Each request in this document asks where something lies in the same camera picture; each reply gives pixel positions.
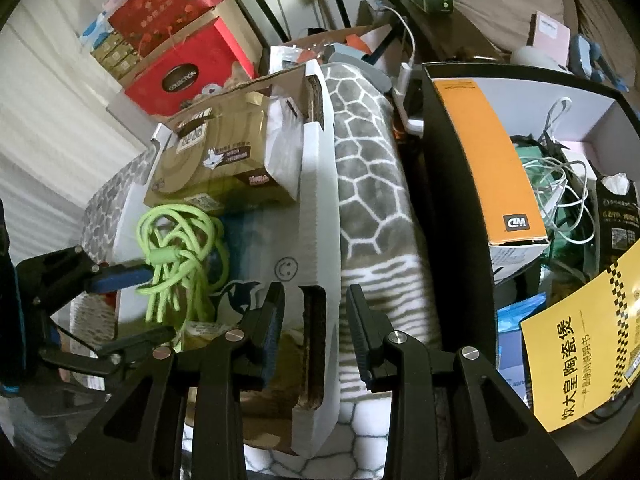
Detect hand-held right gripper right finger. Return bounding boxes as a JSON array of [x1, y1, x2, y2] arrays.
[[346, 284, 580, 480]]

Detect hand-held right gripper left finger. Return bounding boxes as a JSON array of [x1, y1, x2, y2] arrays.
[[50, 281, 287, 480]]

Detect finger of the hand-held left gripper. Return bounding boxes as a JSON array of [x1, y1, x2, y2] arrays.
[[39, 325, 177, 377], [15, 246, 154, 311]]

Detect blue and white striped pouch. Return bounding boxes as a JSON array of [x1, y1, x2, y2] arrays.
[[212, 207, 307, 322]]

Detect orca sticker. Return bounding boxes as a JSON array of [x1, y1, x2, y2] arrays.
[[210, 280, 262, 324]]

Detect green rope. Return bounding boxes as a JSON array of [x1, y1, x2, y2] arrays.
[[137, 203, 232, 324]]

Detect white cardboard box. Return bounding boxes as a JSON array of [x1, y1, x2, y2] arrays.
[[112, 59, 344, 457]]

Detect gold box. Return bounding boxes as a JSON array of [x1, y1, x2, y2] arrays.
[[143, 92, 301, 210]]

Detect grey and white patterned blanket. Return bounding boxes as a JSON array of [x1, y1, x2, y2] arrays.
[[82, 60, 447, 480]]

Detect blue packet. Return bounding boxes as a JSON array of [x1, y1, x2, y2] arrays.
[[495, 292, 549, 352]]

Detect white curtain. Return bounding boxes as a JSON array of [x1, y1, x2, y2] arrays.
[[0, 0, 156, 271]]

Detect black storage bin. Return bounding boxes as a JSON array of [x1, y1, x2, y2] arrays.
[[419, 62, 640, 461]]

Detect flat gold carton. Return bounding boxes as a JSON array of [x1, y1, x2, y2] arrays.
[[89, 34, 122, 57], [112, 52, 144, 80], [100, 42, 133, 67]]

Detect orange box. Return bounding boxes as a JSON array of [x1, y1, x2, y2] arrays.
[[432, 78, 551, 262]]

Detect yellow booklet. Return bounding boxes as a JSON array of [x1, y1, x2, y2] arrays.
[[519, 246, 640, 434]]

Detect red collection gift bag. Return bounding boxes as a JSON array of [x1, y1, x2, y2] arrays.
[[123, 16, 257, 119]]

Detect blue tissue pack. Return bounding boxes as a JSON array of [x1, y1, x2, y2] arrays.
[[77, 12, 114, 52]]

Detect red floral gift bag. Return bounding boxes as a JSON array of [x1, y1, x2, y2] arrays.
[[107, 0, 227, 59]]

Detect black packet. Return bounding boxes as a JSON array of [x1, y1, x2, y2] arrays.
[[594, 172, 640, 282]]

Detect brown cardboard box with clutter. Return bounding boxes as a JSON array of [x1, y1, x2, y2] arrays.
[[269, 24, 397, 92]]

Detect white round object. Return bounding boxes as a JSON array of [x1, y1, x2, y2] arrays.
[[509, 45, 567, 74]]

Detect brown sofa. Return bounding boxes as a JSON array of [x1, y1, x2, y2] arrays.
[[372, 0, 640, 96]]

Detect pink box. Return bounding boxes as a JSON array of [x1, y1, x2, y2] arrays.
[[529, 10, 572, 69]]

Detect blue cloth item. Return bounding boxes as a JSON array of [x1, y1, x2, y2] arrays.
[[569, 34, 628, 92]]

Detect white cables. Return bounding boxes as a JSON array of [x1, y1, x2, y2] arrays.
[[517, 96, 600, 247]]

